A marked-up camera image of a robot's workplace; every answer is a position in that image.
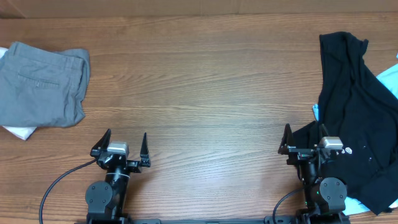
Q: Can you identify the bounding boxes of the light blue garment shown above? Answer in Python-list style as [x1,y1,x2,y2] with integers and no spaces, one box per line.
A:
[312,52,398,216]

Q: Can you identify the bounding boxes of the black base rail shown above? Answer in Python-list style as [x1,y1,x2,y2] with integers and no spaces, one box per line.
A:
[130,215,299,224]

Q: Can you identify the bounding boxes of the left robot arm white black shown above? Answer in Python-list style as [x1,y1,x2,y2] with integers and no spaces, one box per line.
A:
[39,129,151,224]

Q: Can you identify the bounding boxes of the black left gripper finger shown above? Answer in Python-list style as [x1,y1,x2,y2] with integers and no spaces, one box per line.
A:
[90,129,111,154]
[140,133,149,159]

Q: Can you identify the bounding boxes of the folded beige shorts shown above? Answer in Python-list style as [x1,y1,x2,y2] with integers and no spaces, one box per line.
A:
[1,44,36,140]

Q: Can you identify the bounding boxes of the black t-shirt with logo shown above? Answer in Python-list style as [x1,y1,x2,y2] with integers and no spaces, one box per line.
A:
[293,32,397,215]

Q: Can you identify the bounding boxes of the grey shorts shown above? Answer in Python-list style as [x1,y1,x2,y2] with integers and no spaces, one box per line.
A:
[1,42,90,128]

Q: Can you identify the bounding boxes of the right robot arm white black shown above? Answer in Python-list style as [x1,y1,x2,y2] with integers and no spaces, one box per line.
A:
[270,124,350,223]

